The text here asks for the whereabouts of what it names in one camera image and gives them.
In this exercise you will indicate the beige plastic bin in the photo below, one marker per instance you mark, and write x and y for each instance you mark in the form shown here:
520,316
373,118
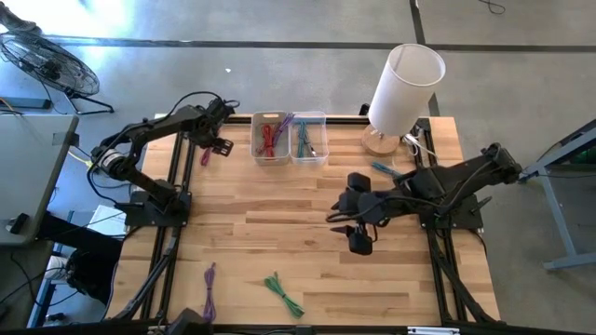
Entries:
254,139

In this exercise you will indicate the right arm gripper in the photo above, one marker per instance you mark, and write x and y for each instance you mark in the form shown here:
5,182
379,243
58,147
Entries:
377,208

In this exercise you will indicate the black floor fan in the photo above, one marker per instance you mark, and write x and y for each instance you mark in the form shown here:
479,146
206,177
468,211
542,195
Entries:
51,65

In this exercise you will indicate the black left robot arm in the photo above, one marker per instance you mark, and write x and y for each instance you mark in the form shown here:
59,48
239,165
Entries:
153,124

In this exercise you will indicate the grey desk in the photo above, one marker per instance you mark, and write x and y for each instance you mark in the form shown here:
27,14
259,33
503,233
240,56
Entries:
32,163

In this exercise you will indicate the white shade table lamp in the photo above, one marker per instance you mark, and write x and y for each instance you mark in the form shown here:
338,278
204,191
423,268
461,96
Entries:
405,93

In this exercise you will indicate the white label plate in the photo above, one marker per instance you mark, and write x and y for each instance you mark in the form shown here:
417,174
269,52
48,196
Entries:
433,330

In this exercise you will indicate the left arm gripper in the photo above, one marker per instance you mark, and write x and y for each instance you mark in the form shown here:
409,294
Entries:
212,132

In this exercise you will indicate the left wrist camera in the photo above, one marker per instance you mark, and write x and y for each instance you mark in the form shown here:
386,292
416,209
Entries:
222,110

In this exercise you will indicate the white paper sheet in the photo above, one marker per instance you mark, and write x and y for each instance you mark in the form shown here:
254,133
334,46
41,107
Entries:
104,221

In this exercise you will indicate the clear plastic bin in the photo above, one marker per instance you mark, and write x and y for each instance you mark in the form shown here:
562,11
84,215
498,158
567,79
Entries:
323,139

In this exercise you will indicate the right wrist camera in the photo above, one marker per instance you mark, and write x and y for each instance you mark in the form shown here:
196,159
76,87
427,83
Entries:
349,201

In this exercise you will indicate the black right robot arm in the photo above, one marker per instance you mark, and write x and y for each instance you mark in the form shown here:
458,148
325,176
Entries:
465,172

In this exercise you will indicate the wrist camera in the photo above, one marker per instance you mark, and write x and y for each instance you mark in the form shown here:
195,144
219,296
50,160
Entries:
222,110
349,201

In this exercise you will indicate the grey desk leg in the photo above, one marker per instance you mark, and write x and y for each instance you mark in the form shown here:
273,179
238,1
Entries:
556,218

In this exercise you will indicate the black bracket block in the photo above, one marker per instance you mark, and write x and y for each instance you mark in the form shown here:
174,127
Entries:
188,322

